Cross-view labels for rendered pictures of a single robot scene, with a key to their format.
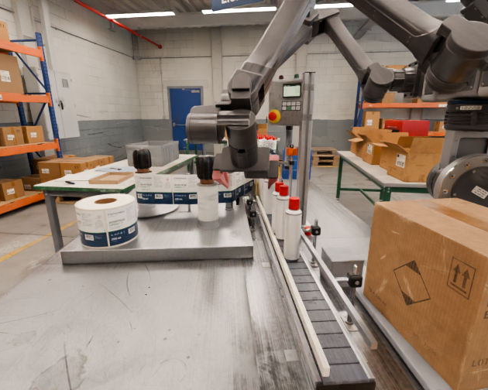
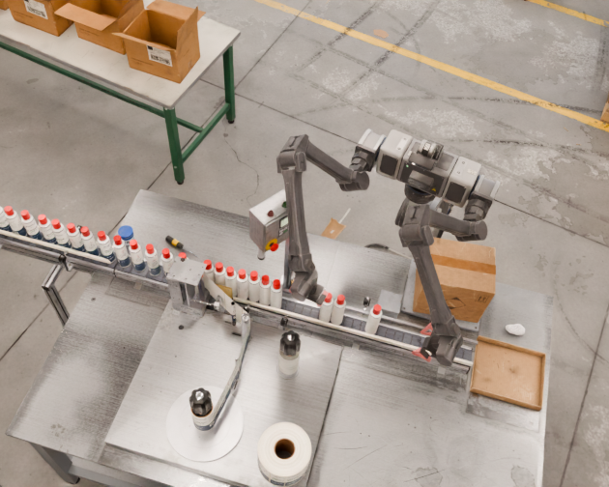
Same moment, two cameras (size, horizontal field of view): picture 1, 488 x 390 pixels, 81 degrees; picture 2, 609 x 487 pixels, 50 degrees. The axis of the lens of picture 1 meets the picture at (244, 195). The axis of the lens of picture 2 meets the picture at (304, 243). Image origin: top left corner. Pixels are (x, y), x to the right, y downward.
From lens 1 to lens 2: 256 cm
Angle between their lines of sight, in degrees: 69
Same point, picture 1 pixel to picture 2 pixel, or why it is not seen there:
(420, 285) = (460, 302)
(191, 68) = not seen: outside the picture
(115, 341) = (410, 453)
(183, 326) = (407, 415)
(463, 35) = (480, 234)
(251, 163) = not seen: hidden behind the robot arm
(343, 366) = (464, 355)
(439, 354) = (470, 317)
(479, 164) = not seen: hidden behind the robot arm
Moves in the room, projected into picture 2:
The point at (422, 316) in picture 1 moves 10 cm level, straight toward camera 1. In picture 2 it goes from (460, 310) to (476, 328)
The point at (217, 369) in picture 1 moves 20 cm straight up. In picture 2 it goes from (441, 406) to (452, 387)
